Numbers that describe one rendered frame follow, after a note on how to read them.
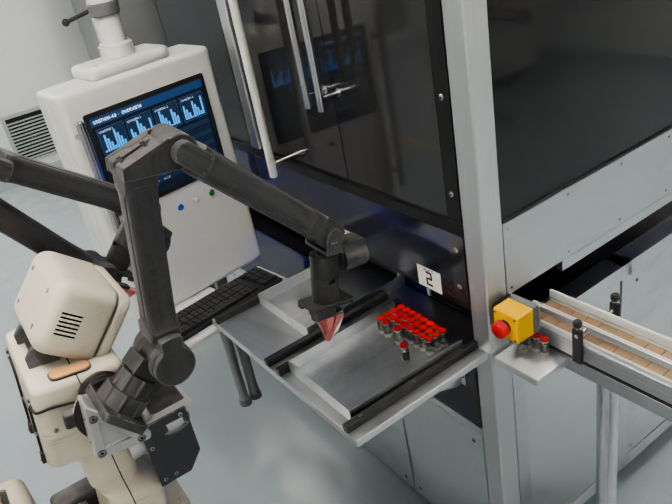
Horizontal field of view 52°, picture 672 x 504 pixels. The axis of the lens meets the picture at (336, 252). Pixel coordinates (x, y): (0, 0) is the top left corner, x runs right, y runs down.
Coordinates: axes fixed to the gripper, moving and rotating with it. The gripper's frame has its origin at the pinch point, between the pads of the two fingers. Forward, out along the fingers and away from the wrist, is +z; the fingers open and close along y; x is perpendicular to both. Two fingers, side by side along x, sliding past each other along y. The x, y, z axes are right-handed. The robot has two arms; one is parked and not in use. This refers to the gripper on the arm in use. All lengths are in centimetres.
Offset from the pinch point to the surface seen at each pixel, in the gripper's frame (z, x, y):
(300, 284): 15, 53, 26
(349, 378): 18.1, 6.7, 10.0
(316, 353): 17.1, 19.8, 9.4
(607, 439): 35, -33, 57
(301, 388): 20.0, 12.9, 0.1
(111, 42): -55, 95, -5
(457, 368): 15.2, -9.7, 29.6
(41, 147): 70, 543, 62
